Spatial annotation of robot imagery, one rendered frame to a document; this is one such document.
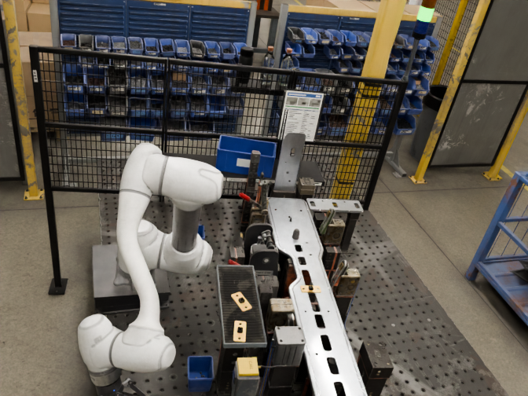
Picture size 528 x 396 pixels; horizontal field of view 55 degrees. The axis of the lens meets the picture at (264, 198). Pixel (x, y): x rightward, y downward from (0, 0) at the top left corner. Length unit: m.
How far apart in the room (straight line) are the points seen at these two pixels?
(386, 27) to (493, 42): 2.29
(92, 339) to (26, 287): 2.03
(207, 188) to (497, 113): 4.13
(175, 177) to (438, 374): 1.45
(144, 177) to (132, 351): 0.53
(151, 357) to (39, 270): 2.26
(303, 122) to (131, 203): 1.42
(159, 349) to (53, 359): 1.71
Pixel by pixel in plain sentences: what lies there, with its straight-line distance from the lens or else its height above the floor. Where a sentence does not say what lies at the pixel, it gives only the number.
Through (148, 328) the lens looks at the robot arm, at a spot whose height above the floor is 1.30.
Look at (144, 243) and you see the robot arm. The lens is 2.18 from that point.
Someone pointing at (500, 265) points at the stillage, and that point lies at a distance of 4.26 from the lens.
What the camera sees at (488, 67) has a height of 1.18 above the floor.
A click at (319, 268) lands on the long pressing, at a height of 1.00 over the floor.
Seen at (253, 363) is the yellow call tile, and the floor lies 1.16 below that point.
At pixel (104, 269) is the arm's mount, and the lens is 2.41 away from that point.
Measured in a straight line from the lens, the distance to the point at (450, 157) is 5.39.
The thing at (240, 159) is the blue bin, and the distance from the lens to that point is 2.67.
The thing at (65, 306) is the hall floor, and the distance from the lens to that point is 3.42.
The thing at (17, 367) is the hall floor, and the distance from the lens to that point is 3.16.
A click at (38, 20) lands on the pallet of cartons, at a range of 6.14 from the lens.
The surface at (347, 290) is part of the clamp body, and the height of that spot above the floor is 0.96.
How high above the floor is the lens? 2.44
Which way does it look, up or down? 33 degrees down
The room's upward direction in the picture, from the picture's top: 10 degrees clockwise
